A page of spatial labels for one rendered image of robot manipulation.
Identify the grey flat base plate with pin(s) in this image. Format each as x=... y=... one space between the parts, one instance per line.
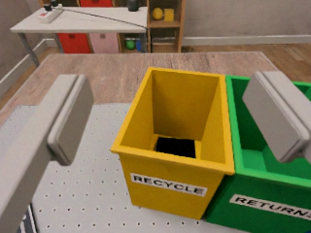
x=91 y=195

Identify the black well plate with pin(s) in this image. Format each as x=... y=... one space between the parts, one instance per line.
x=180 y=147

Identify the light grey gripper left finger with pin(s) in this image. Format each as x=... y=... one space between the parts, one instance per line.
x=53 y=133

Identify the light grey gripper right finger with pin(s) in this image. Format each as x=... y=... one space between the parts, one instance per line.
x=282 y=114

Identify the yellow recycle bin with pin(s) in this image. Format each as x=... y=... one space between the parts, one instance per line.
x=183 y=105

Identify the green bin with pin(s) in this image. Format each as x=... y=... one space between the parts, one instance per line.
x=274 y=198

